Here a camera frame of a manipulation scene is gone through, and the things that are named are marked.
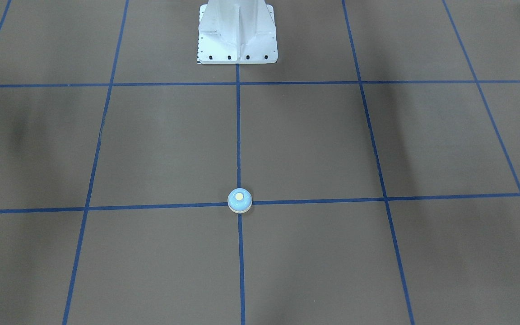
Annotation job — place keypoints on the blue and cream call bell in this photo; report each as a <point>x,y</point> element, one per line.
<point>239,200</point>

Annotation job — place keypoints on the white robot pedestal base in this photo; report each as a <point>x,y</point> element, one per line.
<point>237,32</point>

